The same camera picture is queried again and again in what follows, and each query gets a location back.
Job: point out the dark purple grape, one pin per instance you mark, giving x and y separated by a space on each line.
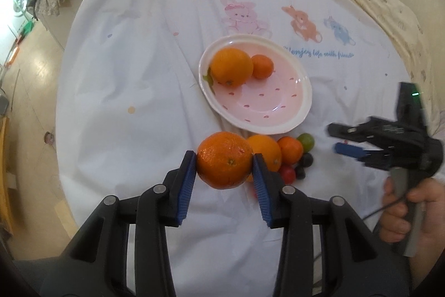
300 172
306 160

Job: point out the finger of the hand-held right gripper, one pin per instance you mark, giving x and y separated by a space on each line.
347 149
365 130

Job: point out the pink strawberry print plate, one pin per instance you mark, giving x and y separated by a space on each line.
264 102

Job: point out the small mandarin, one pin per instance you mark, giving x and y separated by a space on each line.
290 150
262 66

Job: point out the small round floor object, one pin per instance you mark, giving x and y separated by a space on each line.
48 137

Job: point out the cream patterned blanket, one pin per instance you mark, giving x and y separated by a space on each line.
382 4

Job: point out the green crate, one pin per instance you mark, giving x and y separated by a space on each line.
27 28

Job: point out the white animal print bed sheet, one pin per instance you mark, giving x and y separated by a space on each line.
139 74

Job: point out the person's right hand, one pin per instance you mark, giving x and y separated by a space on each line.
393 225

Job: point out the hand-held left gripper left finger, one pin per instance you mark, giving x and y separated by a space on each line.
186 185

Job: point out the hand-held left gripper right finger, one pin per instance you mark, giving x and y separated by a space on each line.
260 189

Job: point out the medium orange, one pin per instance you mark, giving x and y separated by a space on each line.
267 149

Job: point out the large orange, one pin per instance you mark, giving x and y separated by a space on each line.
225 159
232 66

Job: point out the green cherry tomato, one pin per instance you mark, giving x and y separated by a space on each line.
306 140

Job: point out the red cherry tomato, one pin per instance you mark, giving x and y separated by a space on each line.
288 174

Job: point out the white washing machine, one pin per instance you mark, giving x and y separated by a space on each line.
19 1

